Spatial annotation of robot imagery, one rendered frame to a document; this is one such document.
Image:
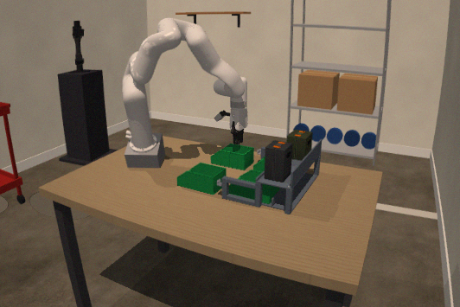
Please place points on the green bin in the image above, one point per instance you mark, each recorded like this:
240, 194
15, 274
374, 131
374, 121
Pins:
268, 191
260, 166
234, 156
203, 177

